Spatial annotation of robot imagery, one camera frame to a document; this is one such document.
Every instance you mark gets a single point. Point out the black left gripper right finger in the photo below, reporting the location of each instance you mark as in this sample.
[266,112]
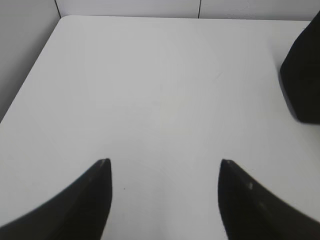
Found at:
[251,212]

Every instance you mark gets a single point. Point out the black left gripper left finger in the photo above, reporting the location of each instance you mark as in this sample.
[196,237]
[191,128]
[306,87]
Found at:
[79,212]

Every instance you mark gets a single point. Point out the black tote bag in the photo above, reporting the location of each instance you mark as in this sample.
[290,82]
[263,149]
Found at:
[300,74]

